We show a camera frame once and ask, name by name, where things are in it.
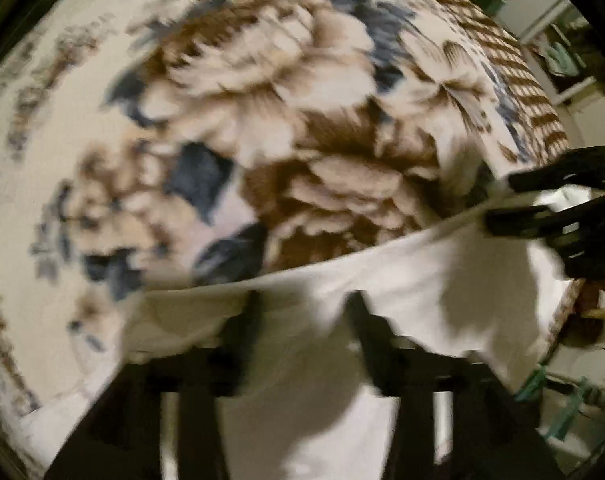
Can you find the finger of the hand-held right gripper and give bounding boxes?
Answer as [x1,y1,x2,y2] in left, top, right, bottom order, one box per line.
[484,205,578,241]
[507,152,598,193]

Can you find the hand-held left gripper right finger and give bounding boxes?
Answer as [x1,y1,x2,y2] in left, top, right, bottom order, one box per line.
[345,291,566,480]

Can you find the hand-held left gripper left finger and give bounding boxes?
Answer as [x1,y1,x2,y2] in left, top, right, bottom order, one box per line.
[45,290,263,480]

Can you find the white pants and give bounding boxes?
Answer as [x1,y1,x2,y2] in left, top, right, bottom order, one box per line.
[20,185,591,480]

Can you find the floral printed blanket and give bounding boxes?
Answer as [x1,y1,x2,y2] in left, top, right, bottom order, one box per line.
[0,0,586,478]

